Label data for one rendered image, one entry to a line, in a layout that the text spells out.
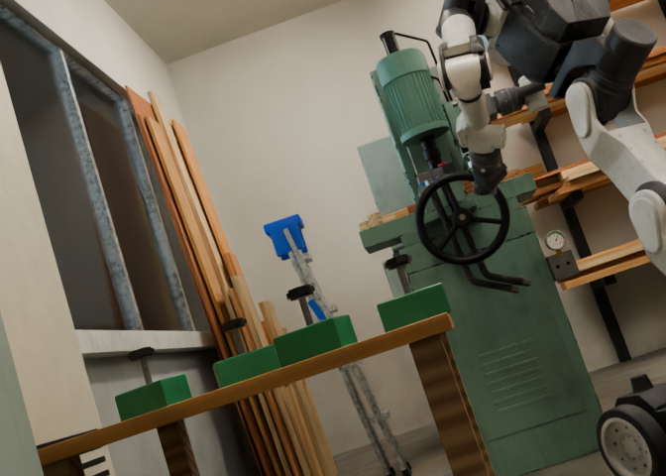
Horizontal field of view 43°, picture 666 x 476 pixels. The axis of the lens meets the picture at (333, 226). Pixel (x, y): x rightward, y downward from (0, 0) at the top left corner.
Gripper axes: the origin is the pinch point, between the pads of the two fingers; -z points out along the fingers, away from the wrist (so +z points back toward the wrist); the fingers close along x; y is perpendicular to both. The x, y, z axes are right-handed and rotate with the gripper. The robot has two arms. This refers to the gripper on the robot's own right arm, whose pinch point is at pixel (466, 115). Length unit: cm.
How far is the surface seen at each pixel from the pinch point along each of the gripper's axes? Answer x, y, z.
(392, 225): 26.4, 5.9, -35.0
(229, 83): -179, 204, -109
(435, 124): -4.4, 7.5, -10.0
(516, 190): 28.8, 6.5, 6.9
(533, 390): 89, 20, -10
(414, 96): -15.6, 4.4, -13.6
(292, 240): -6, 68, -77
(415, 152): -4.8, 24.2, -18.9
